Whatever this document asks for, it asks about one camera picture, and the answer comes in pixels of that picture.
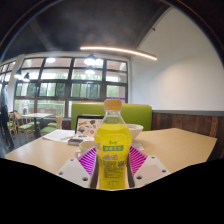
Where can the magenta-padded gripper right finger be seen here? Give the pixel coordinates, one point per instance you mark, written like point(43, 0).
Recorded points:
point(151, 170)

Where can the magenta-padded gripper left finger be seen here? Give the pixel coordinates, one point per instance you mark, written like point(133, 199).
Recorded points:
point(74, 171)

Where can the yellow drink bottle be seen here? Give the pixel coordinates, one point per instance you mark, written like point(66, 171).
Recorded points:
point(112, 140)

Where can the dark phone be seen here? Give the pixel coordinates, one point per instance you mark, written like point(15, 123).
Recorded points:
point(74, 141)

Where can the white paper sheets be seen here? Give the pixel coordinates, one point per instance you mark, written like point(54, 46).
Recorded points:
point(58, 135)

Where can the white bowl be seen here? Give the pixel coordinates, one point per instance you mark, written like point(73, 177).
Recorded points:
point(136, 130)

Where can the sticker-covered laptop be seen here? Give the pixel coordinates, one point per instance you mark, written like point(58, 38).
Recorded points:
point(87, 126)

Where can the green upholstered bench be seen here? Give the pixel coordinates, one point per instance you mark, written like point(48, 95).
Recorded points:
point(140, 115)

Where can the group of green-seated wooden chairs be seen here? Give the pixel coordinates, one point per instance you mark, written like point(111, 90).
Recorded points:
point(25, 126)

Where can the wooden dining table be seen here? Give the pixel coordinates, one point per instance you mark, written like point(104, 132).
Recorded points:
point(36, 115)

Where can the large dark-framed window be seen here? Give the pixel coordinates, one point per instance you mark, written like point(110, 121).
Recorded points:
point(66, 90)

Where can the person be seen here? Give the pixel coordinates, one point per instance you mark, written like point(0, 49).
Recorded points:
point(4, 100)

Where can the group of pendant lamps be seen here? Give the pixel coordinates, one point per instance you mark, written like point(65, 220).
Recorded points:
point(90, 60)

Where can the long curved ceiling light strip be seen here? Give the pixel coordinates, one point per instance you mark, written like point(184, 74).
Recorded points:
point(120, 50)

